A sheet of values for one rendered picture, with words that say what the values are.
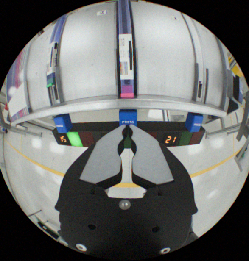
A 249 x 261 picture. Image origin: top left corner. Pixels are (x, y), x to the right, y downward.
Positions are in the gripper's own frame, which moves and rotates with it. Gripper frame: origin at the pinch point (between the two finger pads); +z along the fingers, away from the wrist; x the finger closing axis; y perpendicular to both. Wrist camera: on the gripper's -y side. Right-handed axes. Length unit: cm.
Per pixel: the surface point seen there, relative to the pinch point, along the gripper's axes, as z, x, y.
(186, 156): 41, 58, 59
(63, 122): 0.5, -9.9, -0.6
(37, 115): -0.6, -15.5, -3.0
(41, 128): 19, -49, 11
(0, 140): -18, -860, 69
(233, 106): 0.5, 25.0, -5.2
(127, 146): 2.5, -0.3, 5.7
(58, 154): 42, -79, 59
